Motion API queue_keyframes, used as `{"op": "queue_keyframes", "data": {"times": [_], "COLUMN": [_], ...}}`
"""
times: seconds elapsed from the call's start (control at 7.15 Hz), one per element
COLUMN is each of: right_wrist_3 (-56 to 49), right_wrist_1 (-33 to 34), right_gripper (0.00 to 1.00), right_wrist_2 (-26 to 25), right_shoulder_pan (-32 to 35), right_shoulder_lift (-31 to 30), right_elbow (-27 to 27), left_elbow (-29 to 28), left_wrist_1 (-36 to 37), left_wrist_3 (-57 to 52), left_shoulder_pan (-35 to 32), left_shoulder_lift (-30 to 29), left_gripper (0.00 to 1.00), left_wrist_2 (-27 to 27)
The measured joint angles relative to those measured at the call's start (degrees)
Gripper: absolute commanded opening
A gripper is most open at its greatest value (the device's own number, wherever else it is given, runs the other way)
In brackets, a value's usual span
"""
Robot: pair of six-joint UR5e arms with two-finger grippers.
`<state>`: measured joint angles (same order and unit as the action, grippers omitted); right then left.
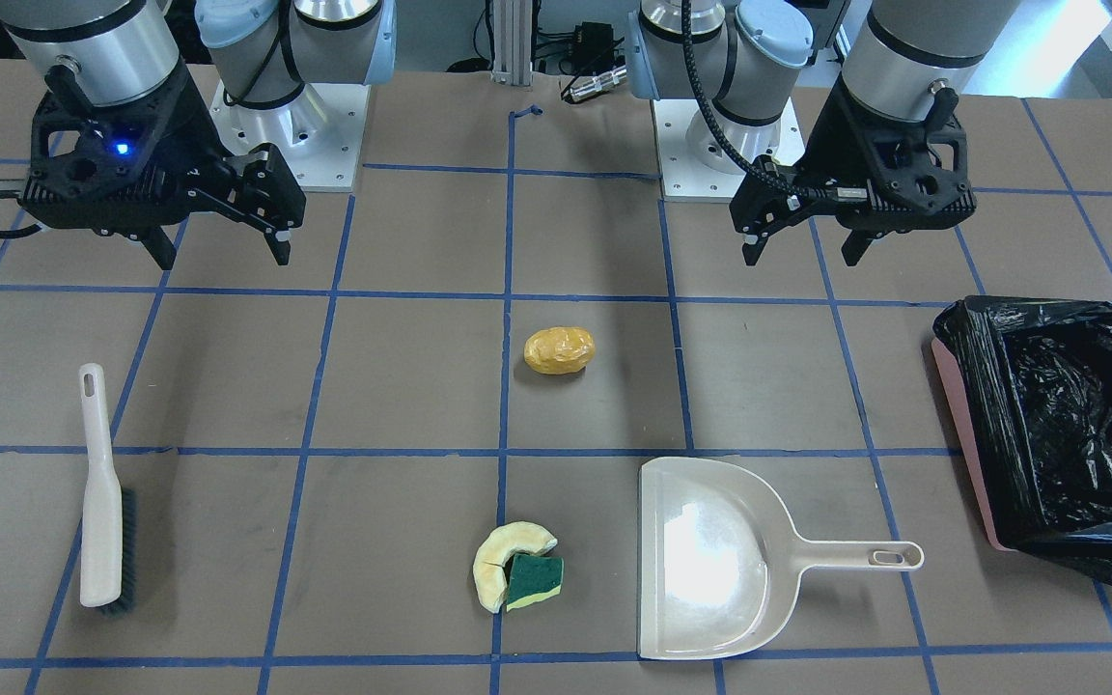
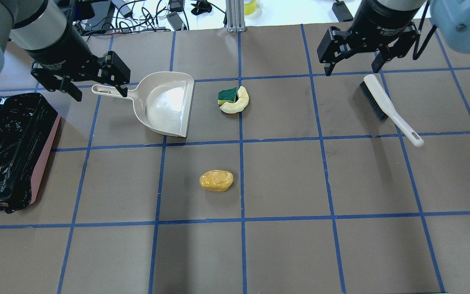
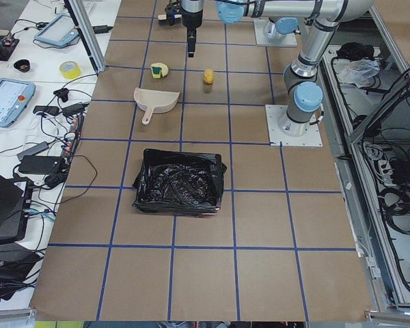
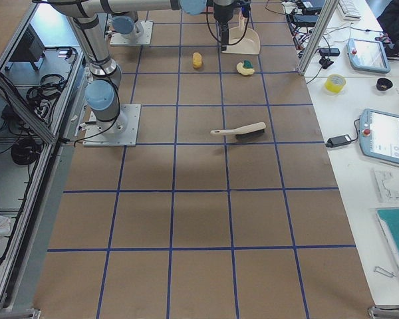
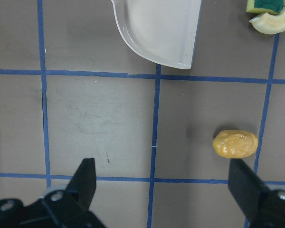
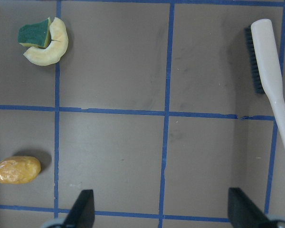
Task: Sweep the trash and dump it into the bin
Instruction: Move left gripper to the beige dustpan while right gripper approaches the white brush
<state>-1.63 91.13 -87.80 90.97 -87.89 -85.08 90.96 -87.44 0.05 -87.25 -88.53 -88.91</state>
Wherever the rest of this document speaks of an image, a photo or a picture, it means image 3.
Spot small black bowl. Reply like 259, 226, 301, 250
14, 59, 31, 73

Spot beige plastic dustpan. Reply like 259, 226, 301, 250
133, 87, 180, 125

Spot green yellow sponge piece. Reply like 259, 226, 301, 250
151, 66, 162, 79

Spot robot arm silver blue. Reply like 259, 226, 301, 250
218, 1, 374, 137
266, 17, 298, 39

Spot bin with black bag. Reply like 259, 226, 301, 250
133, 148, 227, 216

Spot orange yellow potato lump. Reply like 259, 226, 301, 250
204, 68, 215, 85

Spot blue teach pendant far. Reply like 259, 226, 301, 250
33, 14, 79, 49

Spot blue teach pendant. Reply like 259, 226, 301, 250
0, 78, 36, 128
33, 14, 79, 49

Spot blue teach pendant near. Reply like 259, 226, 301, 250
0, 78, 36, 128

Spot black power strip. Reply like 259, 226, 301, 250
61, 113, 85, 163

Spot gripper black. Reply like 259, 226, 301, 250
180, 0, 204, 57

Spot pale yellow curved foam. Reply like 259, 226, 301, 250
150, 62, 169, 79

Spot yellow tape roll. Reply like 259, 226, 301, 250
59, 61, 81, 80

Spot aluminium frame post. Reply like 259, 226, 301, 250
64, 0, 106, 75

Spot black power adapter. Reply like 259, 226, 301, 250
18, 155, 65, 174

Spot black laptop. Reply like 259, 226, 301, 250
0, 175, 33, 244

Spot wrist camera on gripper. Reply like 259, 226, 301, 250
158, 0, 182, 26

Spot coiled black cables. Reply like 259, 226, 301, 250
377, 189, 410, 236

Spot white crumpled cloth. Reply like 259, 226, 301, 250
338, 59, 380, 87

